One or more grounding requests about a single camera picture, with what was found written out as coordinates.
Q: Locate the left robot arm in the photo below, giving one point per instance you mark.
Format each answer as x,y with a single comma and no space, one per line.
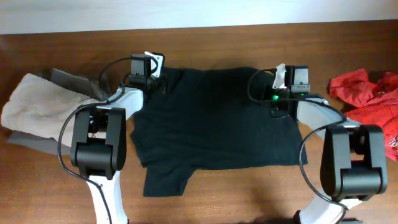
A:
99,148

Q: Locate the beige folded garment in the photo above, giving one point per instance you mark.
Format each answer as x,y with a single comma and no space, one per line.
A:
40,107

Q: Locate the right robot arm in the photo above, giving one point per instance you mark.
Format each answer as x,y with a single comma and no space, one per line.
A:
353,167

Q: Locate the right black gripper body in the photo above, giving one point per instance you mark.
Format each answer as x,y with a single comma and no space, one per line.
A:
277,112

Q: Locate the black t-shirt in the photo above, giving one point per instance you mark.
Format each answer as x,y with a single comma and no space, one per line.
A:
210,120

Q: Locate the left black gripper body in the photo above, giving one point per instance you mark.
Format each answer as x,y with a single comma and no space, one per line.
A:
160,83

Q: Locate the red crumpled garment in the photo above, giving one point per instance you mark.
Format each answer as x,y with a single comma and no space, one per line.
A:
375,103

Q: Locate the grey folded garment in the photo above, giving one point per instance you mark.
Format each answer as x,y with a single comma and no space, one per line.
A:
69,82

